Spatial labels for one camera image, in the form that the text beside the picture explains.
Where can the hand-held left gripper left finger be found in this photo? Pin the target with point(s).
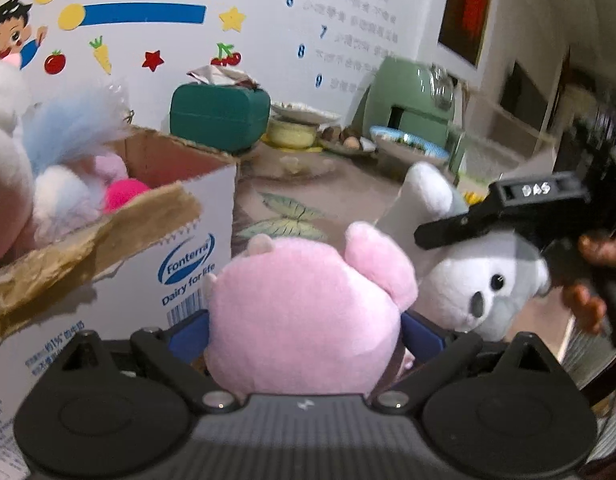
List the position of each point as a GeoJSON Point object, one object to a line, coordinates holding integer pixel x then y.
{"type": "Point", "coordinates": [187, 336]}

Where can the carrot wall sticker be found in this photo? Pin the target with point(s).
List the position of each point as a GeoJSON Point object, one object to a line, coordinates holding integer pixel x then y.
{"type": "Point", "coordinates": [102, 56]}

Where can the blue fluffy plush toy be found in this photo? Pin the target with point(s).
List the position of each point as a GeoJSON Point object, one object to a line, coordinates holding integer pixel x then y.
{"type": "Point", "coordinates": [67, 135]}

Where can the boy wall sticker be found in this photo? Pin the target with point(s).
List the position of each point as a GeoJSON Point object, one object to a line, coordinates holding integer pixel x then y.
{"type": "Point", "coordinates": [10, 30]}

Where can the light pink plush toy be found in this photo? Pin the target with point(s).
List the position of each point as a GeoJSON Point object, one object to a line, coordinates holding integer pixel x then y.
{"type": "Point", "coordinates": [111, 169]}

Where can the yellow green bowl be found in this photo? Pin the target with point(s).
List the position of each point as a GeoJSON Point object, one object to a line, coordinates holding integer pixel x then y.
{"type": "Point", "coordinates": [290, 134]}

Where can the large yellow circle sticker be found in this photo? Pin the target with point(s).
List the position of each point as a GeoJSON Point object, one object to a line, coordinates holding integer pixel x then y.
{"type": "Point", "coordinates": [71, 16]}

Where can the framed wall picture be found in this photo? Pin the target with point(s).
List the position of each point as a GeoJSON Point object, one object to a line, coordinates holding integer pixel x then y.
{"type": "Point", "coordinates": [468, 10]}

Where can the blue rimmed bowl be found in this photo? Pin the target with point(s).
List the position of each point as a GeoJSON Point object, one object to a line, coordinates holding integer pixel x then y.
{"type": "Point", "coordinates": [410, 144]}

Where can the tomato wall sticker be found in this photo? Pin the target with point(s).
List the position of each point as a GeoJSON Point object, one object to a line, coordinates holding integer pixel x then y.
{"type": "Point", "coordinates": [54, 62]}

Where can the person's right hand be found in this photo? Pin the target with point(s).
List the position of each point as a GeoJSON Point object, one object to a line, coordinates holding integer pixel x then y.
{"type": "Point", "coordinates": [603, 251]}

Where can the yellow star wall sticker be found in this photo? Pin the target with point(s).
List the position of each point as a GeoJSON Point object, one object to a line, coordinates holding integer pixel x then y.
{"type": "Point", "coordinates": [232, 19]}

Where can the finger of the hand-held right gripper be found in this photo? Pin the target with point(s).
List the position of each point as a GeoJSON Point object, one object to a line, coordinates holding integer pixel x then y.
{"type": "Point", "coordinates": [528, 195]}

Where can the green air fryer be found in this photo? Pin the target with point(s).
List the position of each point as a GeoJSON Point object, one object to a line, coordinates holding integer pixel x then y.
{"type": "Point", "coordinates": [408, 100]}

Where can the cherries wall sticker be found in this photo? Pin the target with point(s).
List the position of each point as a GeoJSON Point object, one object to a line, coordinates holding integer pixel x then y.
{"type": "Point", "coordinates": [226, 57]}

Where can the red star wall sticker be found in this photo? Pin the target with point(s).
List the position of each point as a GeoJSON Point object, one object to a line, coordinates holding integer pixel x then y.
{"type": "Point", "coordinates": [152, 60]}

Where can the plate of nuts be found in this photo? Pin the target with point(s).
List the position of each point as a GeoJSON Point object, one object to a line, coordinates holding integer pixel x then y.
{"type": "Point", "coordinates": [348, 141]}

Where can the hot pink pompom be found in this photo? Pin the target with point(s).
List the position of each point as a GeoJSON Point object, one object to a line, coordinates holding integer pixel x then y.
{"type": "Point", "coordinates": [125, 195]}

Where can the green tissue box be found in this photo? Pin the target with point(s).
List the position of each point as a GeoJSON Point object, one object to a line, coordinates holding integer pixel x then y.
{"type": "Point", "coordinates": [217, 117]}

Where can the grey koala plush toy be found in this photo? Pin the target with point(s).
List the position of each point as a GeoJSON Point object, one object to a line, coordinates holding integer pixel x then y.
{"type": "Point", "coordinates": [458, 285]}

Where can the pale pink plush toy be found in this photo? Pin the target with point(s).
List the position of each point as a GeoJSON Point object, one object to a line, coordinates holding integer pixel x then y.
{"type": "Point", "coordinates": [7, 195]}

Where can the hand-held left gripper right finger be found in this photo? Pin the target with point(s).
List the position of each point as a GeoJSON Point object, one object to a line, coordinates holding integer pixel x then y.
{"type": "Point", "coordinates": [423, 338]}

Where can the white rabbit plush toy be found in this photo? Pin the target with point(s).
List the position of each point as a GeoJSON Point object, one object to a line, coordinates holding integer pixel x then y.
{"type": "Point", "coordinates": [5, 95]}

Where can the white plate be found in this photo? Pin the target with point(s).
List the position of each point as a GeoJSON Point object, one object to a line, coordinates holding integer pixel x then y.
{"type": "Point", "coordinates": [305, 112]}

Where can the crumpled tissue paper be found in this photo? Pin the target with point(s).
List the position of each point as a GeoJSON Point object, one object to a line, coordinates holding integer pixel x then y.
{"type": "Point", "coordinates": [222, 77]}

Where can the grey striped cloth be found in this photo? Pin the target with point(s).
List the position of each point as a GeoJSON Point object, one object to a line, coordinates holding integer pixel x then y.
{"type": "Point", "coordinates": [595, 365]}

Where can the cardboard box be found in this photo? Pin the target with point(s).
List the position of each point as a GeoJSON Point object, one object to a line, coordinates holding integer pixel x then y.
{"type": "Point", "coordinates": [137, 280]}

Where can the blue stripe wall sticker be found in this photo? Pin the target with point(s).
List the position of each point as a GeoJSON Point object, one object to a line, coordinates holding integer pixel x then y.
{"type": "Point", "coordinates": [147, 14]}

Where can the numbered wall text chart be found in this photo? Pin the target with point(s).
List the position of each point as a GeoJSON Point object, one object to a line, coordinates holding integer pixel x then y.
{"type": "Point", "coordinates": [353, 20]}

